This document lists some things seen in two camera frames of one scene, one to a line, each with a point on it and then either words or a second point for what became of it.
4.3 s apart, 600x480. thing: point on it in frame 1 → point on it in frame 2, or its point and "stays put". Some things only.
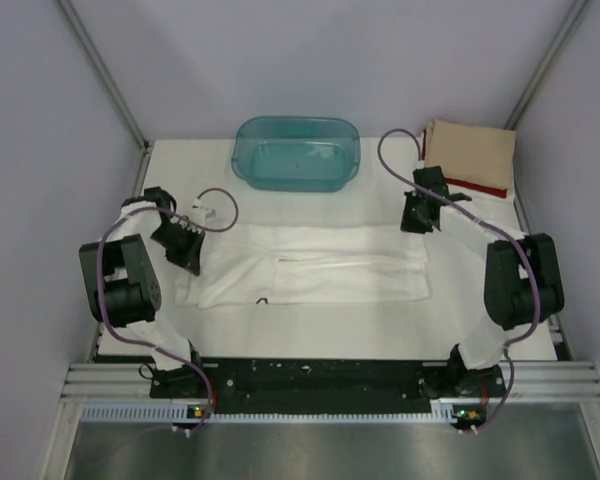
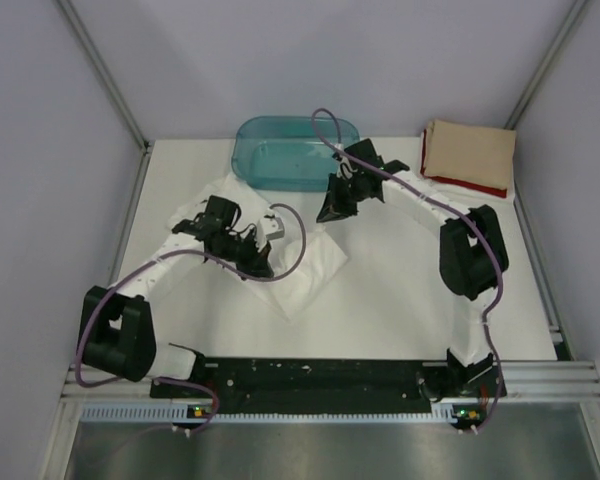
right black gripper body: [412, 217] → [344, 196]
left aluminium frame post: [106, 74] stays put
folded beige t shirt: [476, 154] stays put
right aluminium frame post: [544, 65] stays put
